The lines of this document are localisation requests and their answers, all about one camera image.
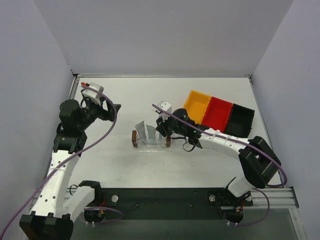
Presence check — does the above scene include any purple cable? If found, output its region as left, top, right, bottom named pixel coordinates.
left=152, top=103, right=288, bottom=188
left=0, top=83, right=118, bottom=240

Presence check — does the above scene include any brown wooden tray foot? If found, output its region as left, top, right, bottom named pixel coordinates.
left=131, top=130, right=138, bottom=148
left=165, top=137, right=171, bottom=148

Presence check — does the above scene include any black plastic bin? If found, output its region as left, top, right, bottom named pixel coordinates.
left=223, top=103, right=255, bottom=138

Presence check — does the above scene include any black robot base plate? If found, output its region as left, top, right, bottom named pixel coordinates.
left=72, top=187, right=253, bottom=221

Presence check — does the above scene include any clear textured oval tray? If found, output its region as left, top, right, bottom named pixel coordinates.
left=133, top=130, right=186, bottom=153

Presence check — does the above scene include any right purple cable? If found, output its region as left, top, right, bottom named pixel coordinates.
left=152, top=103, right=288, bottom=188

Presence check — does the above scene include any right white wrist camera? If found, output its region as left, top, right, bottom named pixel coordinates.
left=155, top=101, right=172, bottom=122

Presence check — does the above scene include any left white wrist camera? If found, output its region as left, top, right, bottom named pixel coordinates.
left=82, top=82, right=104, bottom=106

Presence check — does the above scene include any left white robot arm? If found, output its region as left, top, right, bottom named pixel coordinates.
left=19, top=96, right=121, bottom=240

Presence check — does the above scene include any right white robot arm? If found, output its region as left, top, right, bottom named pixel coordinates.
left=155, top=106, right=283, bottom=198

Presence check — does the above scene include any red plastic bin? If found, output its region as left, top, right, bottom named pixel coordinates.
left=201, top=96, right=233, bottom=132

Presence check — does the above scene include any yellow plastic bin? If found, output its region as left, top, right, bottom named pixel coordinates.
left=183, top=90, right=211, bottom=124

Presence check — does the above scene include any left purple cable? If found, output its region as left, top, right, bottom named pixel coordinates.
left=0, top=83, right=118, bottom=240

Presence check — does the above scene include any white toothpaste tube green cap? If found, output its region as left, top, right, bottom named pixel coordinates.
left=146, top=124, right=156, bottom=144

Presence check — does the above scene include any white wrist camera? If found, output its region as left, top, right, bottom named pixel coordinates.
left=82, top=82, right=104, bottom=106
left=155, top=101, right=172, bottom=122

